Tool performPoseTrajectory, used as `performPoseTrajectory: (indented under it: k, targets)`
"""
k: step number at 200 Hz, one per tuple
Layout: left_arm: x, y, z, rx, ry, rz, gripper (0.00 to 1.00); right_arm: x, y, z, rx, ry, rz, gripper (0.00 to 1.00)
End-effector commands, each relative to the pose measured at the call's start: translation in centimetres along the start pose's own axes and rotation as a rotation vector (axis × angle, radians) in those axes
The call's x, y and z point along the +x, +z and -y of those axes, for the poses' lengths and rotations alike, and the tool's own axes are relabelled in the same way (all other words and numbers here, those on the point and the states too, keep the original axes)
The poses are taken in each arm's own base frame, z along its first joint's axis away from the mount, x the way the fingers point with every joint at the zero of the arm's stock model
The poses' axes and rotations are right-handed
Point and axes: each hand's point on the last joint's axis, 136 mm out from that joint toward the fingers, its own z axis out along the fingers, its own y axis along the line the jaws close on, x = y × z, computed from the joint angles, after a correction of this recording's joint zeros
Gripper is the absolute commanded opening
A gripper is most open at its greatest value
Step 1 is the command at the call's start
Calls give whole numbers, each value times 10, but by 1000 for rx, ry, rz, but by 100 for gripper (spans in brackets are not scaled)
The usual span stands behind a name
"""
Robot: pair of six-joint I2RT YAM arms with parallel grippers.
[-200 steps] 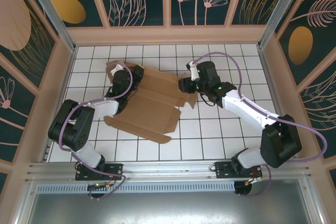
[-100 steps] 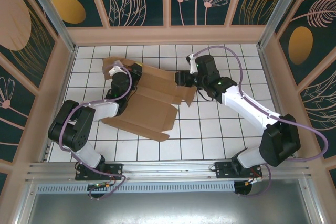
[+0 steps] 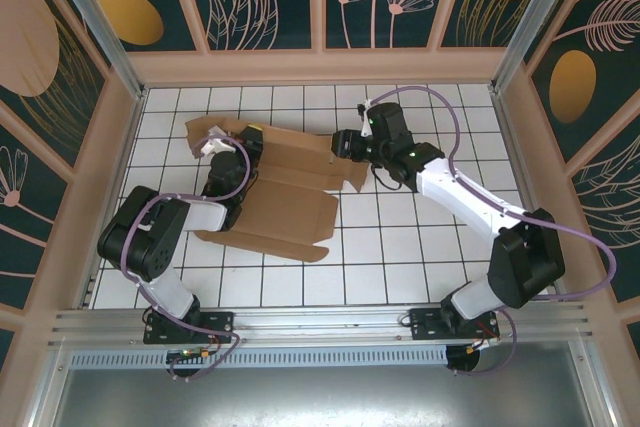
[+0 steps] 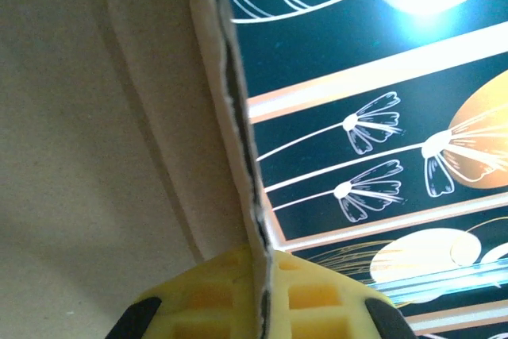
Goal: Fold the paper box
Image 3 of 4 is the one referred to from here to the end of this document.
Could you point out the brown cardboard paper box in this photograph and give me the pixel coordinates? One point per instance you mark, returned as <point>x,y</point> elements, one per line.
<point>290,202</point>

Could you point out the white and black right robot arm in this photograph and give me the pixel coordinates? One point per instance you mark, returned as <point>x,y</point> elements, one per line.
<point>475,202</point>

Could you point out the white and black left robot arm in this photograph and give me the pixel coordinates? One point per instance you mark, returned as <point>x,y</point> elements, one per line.
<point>145,237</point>

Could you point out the grey metal sheet panel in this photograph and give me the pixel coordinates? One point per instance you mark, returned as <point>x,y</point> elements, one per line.
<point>320,397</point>

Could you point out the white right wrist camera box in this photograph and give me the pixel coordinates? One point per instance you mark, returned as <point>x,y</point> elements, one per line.
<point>366,129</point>

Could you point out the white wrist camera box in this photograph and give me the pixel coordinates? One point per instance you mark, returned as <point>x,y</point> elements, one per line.
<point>212,144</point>
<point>366,129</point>

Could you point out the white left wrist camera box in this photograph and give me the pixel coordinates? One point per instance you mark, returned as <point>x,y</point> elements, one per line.
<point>212,144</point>

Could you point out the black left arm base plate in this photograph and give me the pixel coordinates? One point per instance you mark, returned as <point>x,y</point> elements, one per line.
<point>220,324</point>

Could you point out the aluminium extrusion rail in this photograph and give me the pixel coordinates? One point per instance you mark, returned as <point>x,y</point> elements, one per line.
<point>320,322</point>

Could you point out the aluminium corner post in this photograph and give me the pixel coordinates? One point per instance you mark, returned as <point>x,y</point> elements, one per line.
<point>100,27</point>
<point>530,17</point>

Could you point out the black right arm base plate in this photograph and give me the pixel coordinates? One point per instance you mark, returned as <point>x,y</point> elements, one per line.
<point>425,324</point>

